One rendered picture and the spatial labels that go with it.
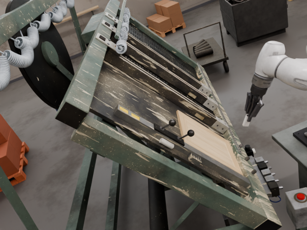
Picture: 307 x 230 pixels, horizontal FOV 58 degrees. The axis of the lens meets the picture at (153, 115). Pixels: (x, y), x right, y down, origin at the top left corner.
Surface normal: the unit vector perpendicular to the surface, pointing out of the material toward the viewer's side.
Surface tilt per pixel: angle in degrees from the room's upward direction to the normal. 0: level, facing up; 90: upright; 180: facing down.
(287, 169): 0
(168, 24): 90
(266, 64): 67
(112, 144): 90
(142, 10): 90
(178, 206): 0
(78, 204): 0
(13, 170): 90
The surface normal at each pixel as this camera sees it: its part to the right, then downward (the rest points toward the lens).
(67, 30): 0.22, 0.47
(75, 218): -0.31, -0.80
